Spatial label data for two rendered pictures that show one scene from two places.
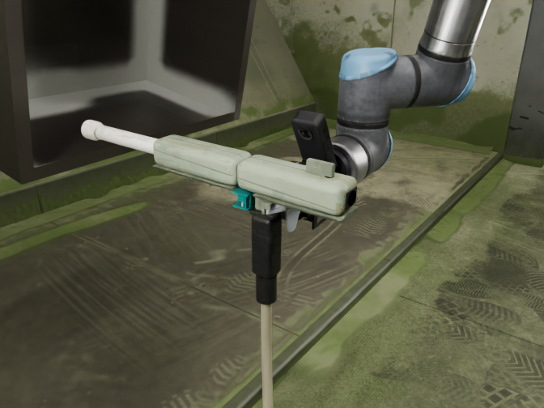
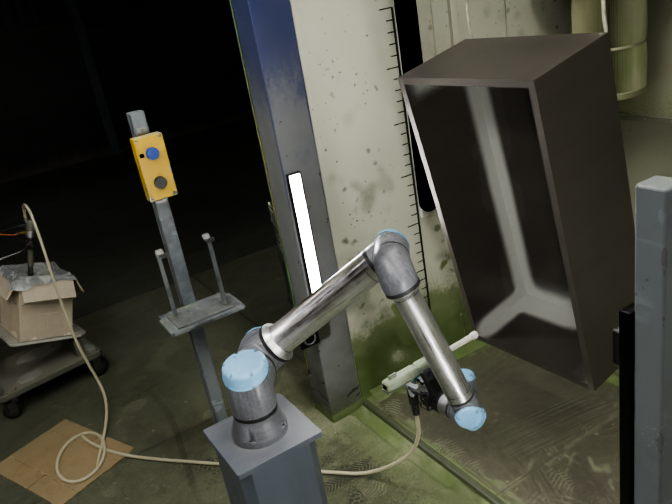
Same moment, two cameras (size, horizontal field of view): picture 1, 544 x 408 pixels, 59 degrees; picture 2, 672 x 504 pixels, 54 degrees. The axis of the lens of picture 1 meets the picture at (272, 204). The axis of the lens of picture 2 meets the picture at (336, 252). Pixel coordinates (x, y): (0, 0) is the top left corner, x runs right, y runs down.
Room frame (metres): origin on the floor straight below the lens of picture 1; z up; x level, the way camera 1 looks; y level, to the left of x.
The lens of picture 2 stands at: (1.33, -2.05, 1.96)
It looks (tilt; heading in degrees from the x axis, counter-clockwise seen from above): 22 degrees down; 115
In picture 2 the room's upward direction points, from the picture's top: 10 degrees counter-clockwise
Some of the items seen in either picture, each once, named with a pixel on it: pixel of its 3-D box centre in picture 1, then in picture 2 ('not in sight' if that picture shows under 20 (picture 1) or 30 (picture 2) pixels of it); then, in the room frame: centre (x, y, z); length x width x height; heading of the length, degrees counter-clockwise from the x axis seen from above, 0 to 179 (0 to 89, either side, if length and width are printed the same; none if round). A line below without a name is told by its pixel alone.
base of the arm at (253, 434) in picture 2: not in sight; (257, 418); (0.23, -0.54, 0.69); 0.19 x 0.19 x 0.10
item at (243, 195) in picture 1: (248, 196); not in sight; (0.60, 0.03, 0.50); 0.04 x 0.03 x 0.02; 145
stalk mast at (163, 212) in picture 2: not in sight; (186, 295); (-0.42, 0.07, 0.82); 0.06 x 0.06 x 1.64; 53
